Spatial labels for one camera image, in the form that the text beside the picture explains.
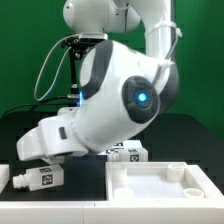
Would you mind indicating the white marker base plate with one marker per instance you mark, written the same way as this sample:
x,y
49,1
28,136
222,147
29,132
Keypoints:
x,y
128,144

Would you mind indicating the white fence wall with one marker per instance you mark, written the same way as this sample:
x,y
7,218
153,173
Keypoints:
x,y
104,213
4,176

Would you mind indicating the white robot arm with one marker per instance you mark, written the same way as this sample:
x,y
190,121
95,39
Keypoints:
x,y
126,79

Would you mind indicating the white left fence wall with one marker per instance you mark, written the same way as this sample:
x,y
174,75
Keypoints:
x,y
4,176

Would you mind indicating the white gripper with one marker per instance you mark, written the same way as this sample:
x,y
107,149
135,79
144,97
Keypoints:
x,y
52,137

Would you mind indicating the black camera stand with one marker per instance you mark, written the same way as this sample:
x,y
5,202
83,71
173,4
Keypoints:
x,y
78,46

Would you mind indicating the white square tabletop tray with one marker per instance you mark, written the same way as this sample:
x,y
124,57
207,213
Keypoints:
x,y
158,180

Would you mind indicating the white front fence wall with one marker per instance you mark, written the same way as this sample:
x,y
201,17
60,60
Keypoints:
x,y
104,213

